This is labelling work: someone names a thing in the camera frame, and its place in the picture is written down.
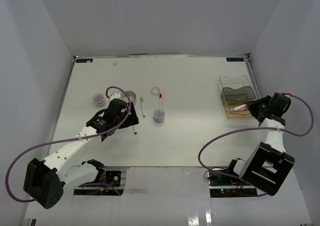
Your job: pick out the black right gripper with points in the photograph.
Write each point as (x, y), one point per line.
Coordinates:
(252, 105)

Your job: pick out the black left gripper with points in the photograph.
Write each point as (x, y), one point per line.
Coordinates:
(133, 119)

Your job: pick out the pink capped white marker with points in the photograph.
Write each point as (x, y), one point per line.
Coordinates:
(240, 108)

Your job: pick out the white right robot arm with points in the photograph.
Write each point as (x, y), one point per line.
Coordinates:
(269, 164)

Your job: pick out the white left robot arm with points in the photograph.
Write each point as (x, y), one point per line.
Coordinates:
(47, 179)

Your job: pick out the green capped white marker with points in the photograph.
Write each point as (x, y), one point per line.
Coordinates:
(142, 107)

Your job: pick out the large clear tape roll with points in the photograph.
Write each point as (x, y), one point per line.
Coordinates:
(131, 95)

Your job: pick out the clear cup of paperclips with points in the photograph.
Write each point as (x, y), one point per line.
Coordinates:
(159, 115)

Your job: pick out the clear tiered desk organizer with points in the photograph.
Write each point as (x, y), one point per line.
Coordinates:
(235, 92)

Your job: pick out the small clear tape roll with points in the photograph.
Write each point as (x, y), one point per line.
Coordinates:
(155, 91)

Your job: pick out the red capped white marker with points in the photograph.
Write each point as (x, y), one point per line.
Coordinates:
(160, 101)

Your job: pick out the blue label sticker right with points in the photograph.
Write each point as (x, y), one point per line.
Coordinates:
(234, 59)

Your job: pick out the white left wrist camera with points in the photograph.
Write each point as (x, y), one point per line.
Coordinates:
(115, 95)

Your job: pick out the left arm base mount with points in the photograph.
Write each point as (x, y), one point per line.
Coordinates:
(110, 183)

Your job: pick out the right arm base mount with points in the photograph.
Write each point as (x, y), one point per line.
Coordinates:
(221, 186)

